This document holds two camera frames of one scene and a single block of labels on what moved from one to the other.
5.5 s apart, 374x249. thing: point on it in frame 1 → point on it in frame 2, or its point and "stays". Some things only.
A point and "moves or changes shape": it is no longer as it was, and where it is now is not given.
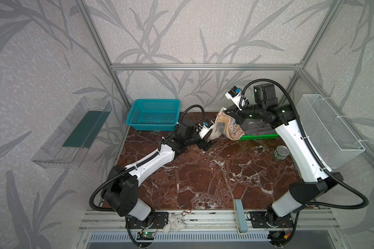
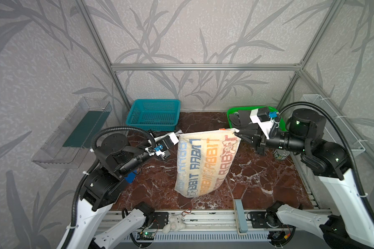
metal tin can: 281,152 stays
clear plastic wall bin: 68,146 stays
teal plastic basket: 154,114 stays
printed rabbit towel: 225,125 moves or changes shape
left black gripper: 204,142 → 161,152
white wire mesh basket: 330,135 stays
